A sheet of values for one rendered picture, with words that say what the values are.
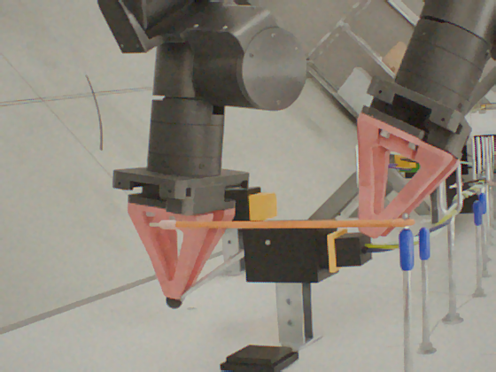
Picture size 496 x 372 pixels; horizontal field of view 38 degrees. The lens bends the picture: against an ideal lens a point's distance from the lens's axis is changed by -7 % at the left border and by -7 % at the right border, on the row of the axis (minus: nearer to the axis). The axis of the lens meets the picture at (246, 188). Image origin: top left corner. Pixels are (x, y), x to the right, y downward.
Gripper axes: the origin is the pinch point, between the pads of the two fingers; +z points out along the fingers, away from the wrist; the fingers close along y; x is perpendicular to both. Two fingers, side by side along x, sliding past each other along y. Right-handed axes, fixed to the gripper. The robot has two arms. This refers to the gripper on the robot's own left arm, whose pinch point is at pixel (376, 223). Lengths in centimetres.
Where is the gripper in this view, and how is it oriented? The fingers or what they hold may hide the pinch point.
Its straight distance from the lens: 53.5
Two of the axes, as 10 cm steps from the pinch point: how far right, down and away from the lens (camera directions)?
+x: -8.5, -4.1, 3.4
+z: -3.9, 9.1, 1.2
